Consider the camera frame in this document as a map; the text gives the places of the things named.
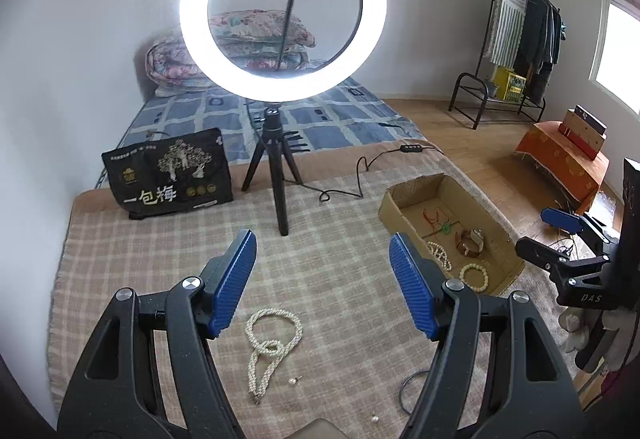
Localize brown cardboard box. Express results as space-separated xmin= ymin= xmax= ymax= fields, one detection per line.
xmin=378 ymin=173 xmax=524 ymax=295

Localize cream bead bracelet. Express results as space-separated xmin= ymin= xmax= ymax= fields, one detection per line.
xmin=458 ymin=261 xmax=490 ymax=293

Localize striped hanging towel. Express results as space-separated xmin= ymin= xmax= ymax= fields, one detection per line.
xmin=484 ymin=0 xmax=527 ymax=69

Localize white ring light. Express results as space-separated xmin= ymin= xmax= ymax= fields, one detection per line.
xmin=179 ymin=0 xmax=387 ymax=102

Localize thin dark bangle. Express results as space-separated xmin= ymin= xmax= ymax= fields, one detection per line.
xmin=397 ymin=369 xmax=430 ymax=415

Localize red cord jade pendant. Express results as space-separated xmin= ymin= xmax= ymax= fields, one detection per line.
xmin=422 ymin=207 xmax=459 ymax=235

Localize brown leather watch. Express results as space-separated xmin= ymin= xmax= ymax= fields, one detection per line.
xmin=456 ymin=229 xmax=485 ymax=258

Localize orange cloth covered table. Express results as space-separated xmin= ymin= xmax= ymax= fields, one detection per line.
xmin=515 ymin=121 xmax=610 ymax=215

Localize cardboard box on table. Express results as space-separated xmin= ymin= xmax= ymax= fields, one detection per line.
xmin=558 ymin=106 xmax=606 ymax=161

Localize black printed gift bag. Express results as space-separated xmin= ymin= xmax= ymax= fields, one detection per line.
xmin=102 ymin=128 xmax=233 ymax=220

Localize black ring light cable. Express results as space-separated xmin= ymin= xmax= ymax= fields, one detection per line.
xmin=316 ymin=144 xmax=444 ymax=204

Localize window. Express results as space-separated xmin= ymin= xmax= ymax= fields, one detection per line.
xmin=590 ymin=0 xmax=639 ymax=115

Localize dark hanging clothes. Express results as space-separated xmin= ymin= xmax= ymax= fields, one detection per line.
xmin=514 ymin=0 xmax=566 ymax=104

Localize black tripod stand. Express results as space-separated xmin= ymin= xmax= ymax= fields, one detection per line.
xmin=241 ymin=103 xmax=303 ymax=237

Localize long white pearl necklace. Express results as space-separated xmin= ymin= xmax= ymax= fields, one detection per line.
xmin=244 ymin=308 xmax=305 ymax=406

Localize black clothes rack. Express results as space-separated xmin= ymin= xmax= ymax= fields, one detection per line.
xmin=448 ymin=0 xmax=553 ymax=129

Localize folded floral quilt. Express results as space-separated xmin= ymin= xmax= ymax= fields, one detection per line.
xmin=144 ymin=9 xmax=316 ymax=96

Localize yellow box on rack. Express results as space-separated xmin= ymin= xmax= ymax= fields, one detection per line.
xmin=494 ymin=66 xmax=526 ymax=103

